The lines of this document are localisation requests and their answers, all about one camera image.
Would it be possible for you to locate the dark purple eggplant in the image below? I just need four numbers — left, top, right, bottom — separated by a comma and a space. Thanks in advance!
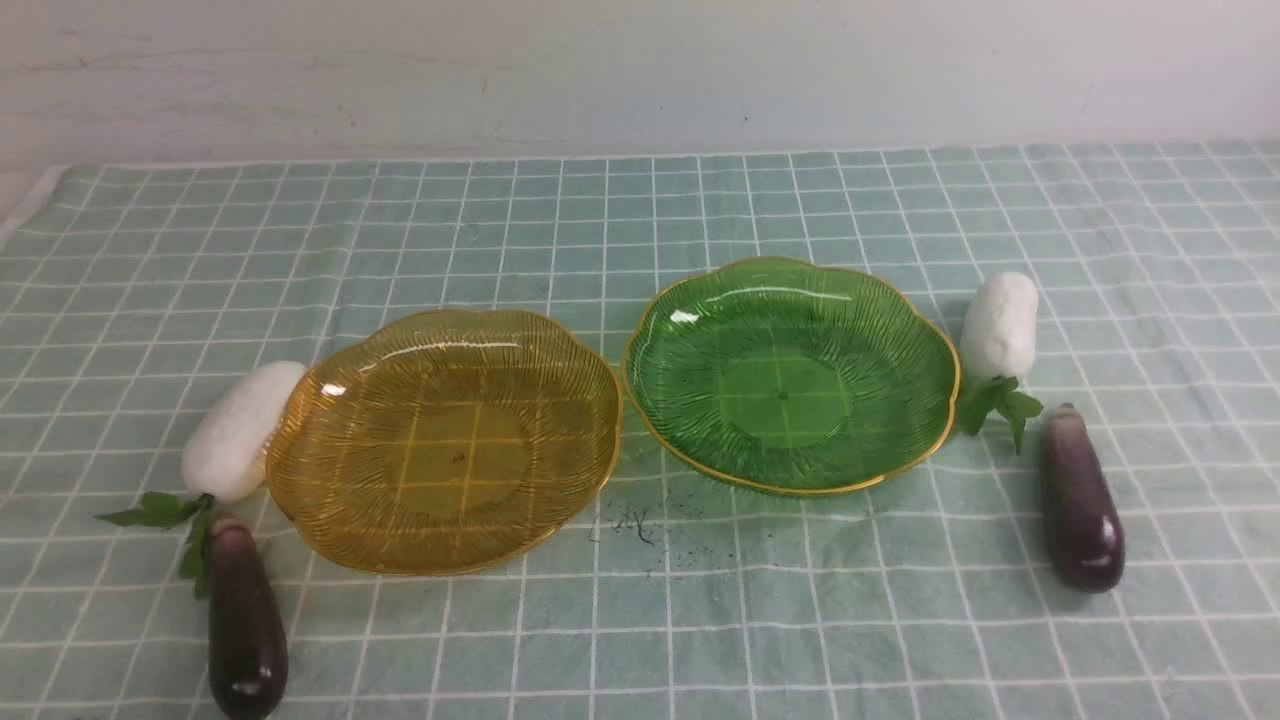
1039, 404, 1126, 594
206, 512, 289, 719

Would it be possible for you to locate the amber glass plate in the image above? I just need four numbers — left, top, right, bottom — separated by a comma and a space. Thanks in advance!
265, 309, 625, 577

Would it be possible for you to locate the green glass plate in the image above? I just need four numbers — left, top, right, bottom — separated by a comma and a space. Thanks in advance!
621, 258, 963, 497

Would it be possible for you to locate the white radish with leaves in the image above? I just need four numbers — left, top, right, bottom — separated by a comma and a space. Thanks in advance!
957, 272, 1043, 454
95, 361, 308, 600

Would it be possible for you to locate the green checkered tablecloth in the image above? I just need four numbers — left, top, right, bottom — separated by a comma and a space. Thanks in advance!
1, 141, 1279, 719

